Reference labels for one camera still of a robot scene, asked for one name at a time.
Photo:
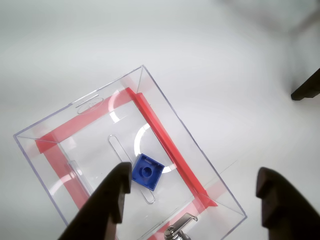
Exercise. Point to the transparent plastic box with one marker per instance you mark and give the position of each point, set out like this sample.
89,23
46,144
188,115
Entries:
175,140

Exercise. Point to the silver box lock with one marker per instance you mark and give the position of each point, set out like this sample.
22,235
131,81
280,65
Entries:
180,222

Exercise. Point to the blue lego brick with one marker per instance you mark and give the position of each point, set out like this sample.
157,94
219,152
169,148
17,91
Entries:
147,172

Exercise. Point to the red tape square outline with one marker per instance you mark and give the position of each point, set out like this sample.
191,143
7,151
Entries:
160,135

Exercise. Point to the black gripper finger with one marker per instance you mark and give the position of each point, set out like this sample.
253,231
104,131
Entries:
287,207
105,200

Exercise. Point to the dark stand leg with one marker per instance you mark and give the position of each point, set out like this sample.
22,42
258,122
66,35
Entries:
310,90

